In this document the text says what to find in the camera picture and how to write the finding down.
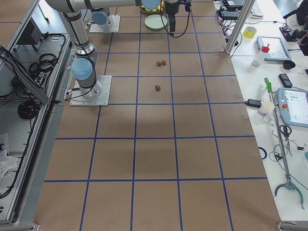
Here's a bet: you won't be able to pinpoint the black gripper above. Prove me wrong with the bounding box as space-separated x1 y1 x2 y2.
165 0 180 33

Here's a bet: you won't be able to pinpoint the light green plate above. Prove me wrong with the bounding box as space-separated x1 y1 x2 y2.
144 14 167 30

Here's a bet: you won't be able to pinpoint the woven wicker basket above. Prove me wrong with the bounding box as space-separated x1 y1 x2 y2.
139 5 165 13

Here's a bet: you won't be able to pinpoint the yellow banana bunch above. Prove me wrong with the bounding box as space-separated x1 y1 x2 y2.
139 5 164 13

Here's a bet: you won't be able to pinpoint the yellow tape roll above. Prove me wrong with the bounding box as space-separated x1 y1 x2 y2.
243 26 257 39

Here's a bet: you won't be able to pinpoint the clear bottle red cap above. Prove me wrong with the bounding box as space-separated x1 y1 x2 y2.
252 44 270 67

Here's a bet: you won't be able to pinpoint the teach pendant far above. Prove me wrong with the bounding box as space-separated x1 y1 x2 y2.
257 36 292 62

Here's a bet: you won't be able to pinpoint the teach pendant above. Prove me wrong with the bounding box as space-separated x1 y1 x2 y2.
257 36 292 62
277 88 308 128

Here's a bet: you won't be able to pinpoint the black power adapter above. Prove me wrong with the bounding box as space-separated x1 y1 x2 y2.
244 99 263 108

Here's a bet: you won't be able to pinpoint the white paper cup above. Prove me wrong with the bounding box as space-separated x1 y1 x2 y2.
257 101 275 116

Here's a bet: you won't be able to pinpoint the teach pendant near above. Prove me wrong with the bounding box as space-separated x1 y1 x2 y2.
277 88 308 128

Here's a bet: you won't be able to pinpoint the long reacher grabber tool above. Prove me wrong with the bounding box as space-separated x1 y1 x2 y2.
264 77 305 210

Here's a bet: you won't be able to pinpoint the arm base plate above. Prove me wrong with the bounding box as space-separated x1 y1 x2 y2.
90 14 121 34
70 76 112 106

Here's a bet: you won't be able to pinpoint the aluminium frame post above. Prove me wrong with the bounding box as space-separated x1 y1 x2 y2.
225 0 255 55

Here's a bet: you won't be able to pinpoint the black handled scissors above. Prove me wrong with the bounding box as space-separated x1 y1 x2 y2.
280 125 292 156

